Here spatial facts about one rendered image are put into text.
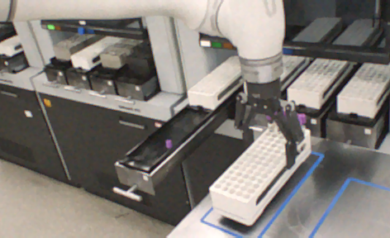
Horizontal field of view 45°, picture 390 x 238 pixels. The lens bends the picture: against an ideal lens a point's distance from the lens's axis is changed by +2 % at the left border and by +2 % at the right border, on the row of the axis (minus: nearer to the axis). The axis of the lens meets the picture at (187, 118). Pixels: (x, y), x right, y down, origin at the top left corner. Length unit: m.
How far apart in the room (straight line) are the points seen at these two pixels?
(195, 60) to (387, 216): 0.88
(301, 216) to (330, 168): 0.18
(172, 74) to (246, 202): 0.89
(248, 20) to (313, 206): 0.44
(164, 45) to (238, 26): 0.82
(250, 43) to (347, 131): 0.56
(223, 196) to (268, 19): 0.38
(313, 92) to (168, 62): 0.59
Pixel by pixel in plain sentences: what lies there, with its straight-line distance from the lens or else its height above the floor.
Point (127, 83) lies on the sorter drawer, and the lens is 1.81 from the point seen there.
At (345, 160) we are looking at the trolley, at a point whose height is 0.82.
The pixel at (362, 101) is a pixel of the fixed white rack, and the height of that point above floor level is 0.86.
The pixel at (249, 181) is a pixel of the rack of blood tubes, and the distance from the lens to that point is 1.02.
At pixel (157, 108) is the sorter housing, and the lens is 1.77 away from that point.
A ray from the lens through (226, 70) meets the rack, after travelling 1.62.
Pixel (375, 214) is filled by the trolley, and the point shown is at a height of 0.82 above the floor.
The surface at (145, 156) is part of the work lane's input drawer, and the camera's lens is 1.34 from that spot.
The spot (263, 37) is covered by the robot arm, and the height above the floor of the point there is 1.21.
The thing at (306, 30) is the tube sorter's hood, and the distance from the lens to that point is 1.38.
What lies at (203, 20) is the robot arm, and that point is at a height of 1.22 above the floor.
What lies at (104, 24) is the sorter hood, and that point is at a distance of 1.88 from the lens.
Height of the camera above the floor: 1.54
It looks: 30 degrees down
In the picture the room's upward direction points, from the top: 11 degrees counter-clockwise
